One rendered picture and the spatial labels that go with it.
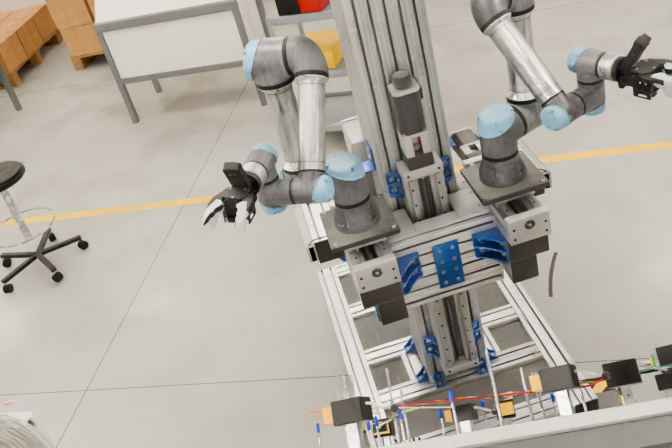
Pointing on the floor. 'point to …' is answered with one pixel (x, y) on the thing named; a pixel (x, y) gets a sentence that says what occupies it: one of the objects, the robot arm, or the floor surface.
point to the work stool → (12, 170)
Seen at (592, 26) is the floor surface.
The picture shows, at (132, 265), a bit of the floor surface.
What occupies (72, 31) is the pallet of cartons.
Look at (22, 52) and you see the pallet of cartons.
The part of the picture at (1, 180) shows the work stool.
